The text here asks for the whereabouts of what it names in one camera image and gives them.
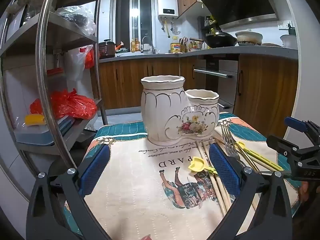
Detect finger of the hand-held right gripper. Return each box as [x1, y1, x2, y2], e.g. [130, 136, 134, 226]
[284, 116, 320, 143]
[266, 135, 320, 164]

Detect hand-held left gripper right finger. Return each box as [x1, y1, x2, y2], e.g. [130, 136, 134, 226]
[209, 142, 293, 240]

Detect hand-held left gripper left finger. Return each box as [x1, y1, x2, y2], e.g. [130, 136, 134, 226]
[26, 144, 112, 240]

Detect wooden chopstick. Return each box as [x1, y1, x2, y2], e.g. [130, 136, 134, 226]
[202, 146, 233, 207]
[217, 140, 262, 173]
[199, 147, 227, 217]
[235, 148, 284, 172]

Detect yellow plastic shovel spoon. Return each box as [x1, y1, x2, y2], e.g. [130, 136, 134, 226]
[188, 156, 218, 175]

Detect silver metal fork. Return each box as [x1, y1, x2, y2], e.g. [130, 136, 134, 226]
[221, 126, 247, 167]

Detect yellow plastic long spoon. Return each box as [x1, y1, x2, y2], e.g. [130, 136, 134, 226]
[236, 141, 284, 172]

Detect white floral ceramic utensil holder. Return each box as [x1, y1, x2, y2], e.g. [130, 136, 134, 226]
[140, 75, 220, 146]

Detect person's right hand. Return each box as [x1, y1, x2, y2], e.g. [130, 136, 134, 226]
[299, 181, 311, 203]

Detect printed table cloth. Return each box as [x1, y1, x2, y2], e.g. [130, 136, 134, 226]
[64, 112, 303, 240]

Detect stack of plastic containers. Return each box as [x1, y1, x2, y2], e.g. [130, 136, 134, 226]
[13, 116, 76, 147]

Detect red plastic bag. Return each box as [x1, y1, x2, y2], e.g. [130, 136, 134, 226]
[30, 88, 98, 120]

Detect yellow plastic lid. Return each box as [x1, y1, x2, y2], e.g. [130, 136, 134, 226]
[25, 114, 47, 127]

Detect built-in steel oven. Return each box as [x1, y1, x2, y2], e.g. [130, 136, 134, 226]
[192, 59, 238, 111]

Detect grey kitchen countertop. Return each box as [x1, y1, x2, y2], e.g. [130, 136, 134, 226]
[99, 45, 299, 60]

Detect wooden base cabinets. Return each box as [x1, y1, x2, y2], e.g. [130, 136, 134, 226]
[98, 54, 299, 133]

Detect white clay pot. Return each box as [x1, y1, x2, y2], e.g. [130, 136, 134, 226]
[235, 30, 264, 46]

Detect red-lidded white container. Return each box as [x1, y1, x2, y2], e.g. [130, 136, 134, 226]
[46, 67, 67, 91]

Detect white hanging plastic bag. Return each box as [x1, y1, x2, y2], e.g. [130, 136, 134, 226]
[66, 44, 94, 81]

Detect orange hanging plastic bag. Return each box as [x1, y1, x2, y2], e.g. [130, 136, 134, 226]
[80, 46, 96, 70]

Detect black wok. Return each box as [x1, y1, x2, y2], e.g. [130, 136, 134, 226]
[202, 31, 237, 49]

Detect dark pressure cooker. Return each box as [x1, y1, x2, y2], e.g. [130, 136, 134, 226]
[98, 39, 116, 59]

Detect steel shelf rack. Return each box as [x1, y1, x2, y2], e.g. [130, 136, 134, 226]
[0, 0, 110, 207]

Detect row of sauce bottles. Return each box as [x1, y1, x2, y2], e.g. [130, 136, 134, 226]
[188, 41, 203, 52]

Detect yellow oil bottles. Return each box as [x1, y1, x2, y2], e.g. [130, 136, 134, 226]
[130, 37, 141, 53]

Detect black spice rack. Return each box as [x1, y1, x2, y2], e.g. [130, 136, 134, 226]
[197, 16, 221, 34]

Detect chrome sink faucet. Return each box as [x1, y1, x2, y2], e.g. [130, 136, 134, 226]
[141, 36, 156, 54]

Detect black range hood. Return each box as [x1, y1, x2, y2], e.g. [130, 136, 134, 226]
[194, 0, 279, 29]

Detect clear plastic bag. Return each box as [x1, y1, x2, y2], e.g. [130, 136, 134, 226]
[56, 6, 97, 37]

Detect kitchen window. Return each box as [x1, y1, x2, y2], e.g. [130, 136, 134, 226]
[113, 0, 155, 53]

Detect white water heater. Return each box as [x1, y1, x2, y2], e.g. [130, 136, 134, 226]
[157, 0, 179, 20]

